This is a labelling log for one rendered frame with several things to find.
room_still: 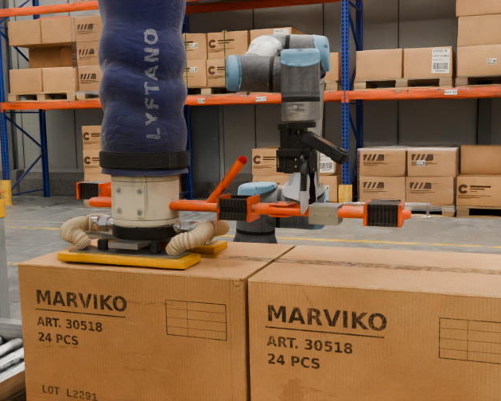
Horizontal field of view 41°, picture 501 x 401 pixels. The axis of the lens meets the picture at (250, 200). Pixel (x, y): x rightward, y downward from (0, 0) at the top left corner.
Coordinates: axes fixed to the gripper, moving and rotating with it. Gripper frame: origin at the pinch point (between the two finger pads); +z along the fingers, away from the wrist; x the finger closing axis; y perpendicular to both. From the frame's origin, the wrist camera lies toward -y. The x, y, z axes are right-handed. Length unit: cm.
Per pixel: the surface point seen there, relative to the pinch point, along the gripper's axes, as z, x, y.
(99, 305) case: 22, 19, 47
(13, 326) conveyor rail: 49, -33, 116
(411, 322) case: 19.9, 19.3, -25.6
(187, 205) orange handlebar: -0.3, 4.4, 29.8
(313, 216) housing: 1.4, 3.7, -1.8
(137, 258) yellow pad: 10.8, 15.9, 37.7
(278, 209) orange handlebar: 0.2, 3.7, 6.6
